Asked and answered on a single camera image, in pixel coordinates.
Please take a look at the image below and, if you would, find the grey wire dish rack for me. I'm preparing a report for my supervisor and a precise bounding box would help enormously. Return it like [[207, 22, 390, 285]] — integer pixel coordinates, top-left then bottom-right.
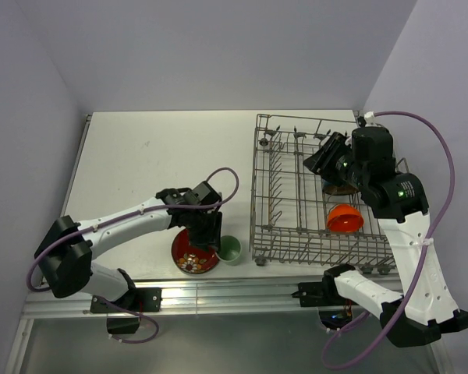
[[250, 111, 395, 275]]

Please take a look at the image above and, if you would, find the dark teal floral bowl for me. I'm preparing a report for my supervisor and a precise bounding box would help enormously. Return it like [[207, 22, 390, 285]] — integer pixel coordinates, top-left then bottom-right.
[[322, 180, 358, 196]]

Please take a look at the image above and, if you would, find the red floral plate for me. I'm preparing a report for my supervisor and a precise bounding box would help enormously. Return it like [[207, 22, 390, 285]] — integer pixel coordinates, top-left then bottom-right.
[[171, 229, 219, 275]]

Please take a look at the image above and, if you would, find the aluminium frame rail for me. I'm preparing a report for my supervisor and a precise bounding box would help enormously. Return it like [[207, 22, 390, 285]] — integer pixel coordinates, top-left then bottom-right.
[[20, 277, 320, 319]]

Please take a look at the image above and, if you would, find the orange bowl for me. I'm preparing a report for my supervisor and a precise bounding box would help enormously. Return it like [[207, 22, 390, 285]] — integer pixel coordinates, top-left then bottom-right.
[[326, 204, 364, 233]]

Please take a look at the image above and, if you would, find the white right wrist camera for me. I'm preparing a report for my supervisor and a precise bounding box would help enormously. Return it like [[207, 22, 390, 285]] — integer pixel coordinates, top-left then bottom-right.
[[356, 111, 378, 128]]

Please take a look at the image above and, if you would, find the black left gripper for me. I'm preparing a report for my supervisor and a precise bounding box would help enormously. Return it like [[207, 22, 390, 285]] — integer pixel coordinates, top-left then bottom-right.
[[186, 209, 222, 252]]

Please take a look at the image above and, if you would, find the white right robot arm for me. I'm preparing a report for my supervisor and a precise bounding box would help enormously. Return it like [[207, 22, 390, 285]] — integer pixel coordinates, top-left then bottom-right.
[[303, 127, 468, 348]]

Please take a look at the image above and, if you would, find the pale green cup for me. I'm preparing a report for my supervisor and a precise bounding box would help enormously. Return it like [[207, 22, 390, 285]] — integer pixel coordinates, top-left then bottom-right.
[[216, 235, 242, 266]]

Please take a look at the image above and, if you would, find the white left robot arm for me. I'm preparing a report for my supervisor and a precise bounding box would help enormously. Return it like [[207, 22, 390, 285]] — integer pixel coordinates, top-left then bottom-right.
[[34, 182, 222, 311]]

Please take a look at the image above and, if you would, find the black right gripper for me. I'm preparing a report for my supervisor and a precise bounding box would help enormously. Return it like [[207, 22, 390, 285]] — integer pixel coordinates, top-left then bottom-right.
[[302, 130, 367, 189]]

